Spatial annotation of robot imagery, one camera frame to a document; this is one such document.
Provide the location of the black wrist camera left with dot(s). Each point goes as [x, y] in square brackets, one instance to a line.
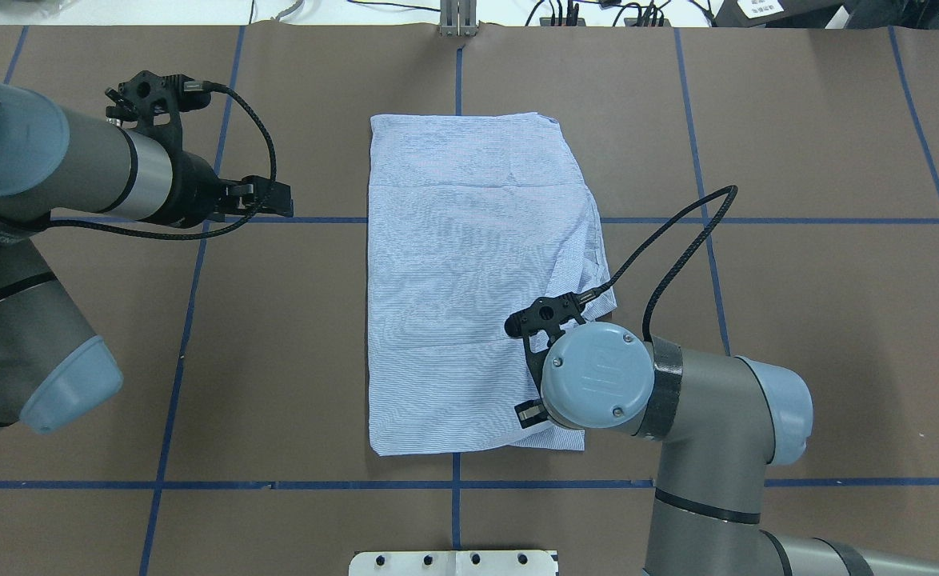
[154, 104]

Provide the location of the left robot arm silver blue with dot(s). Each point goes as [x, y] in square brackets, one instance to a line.
[127, 174]

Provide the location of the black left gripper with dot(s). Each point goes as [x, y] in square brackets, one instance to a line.
[194, 194]

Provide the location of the light blue striped shirt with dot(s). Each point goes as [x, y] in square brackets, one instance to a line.
[470, 219]

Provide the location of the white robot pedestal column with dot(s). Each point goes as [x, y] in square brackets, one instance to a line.
[456, 562]

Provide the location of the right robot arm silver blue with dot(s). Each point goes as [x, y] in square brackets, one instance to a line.
[720, 420]

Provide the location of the aluminium frame post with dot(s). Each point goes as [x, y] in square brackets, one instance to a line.
[458, 18]

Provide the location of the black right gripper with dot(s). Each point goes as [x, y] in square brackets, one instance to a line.
[531, 414]

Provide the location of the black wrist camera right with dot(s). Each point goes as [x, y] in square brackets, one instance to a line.
[549, 314]

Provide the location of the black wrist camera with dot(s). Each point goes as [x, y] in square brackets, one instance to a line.
[549, 314]
[154, 104]

